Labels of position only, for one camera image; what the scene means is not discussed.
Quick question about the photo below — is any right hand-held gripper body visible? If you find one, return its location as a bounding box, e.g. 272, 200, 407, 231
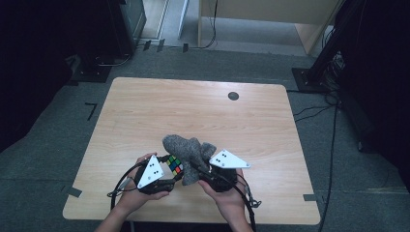
198, 148, 252, 193

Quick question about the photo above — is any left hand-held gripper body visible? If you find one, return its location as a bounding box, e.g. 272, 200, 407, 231
132, 154, 177, 196

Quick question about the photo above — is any multicoloured puzzle cube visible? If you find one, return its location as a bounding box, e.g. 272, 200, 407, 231
165, 155, 185, 177

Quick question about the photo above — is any grey fluffy cloth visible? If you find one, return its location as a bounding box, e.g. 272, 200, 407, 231
161, 133, 218, 187

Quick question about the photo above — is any person's left hand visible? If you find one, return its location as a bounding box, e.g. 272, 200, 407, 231
121, 152, 171, 212

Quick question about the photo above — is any person's right hand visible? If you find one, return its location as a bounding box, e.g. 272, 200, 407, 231
197, 167, 249, 224

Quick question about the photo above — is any black angled tape mark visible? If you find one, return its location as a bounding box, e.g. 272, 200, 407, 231
84, 101, 99, 122

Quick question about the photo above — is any black equipment cabinet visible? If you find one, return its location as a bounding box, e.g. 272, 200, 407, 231
69, 0, 148, 84

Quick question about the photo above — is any white leaning board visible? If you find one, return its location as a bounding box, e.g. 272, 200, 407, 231
176, 0, 190, 41

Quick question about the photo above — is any black metal stand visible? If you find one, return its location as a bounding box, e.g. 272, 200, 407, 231
291, 0, 359, 95

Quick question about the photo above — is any dark curtain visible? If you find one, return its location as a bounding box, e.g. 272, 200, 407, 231
337, 0, 410, 191
0, 0, 81, 153

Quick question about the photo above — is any light wooden desk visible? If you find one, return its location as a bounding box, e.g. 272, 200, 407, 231
196, 0, 343, 56

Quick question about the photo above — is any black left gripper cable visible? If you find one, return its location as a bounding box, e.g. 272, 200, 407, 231
106, 159, 144, 211

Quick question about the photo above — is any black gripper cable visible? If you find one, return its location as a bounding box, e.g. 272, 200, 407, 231
106, 159, 144, 211
231, 173, 263, 232

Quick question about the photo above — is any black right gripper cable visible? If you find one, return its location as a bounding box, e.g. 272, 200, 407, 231
231, 173, 263, 232

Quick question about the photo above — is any long black floor cable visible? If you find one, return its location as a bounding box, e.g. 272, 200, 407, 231
317, 102, 340, 232

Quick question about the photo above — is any coiled black cable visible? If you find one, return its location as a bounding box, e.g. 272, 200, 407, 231
94, 52, 132, 68

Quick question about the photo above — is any black hanging cable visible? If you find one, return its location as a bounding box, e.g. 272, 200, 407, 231
189, 0, 219, 50

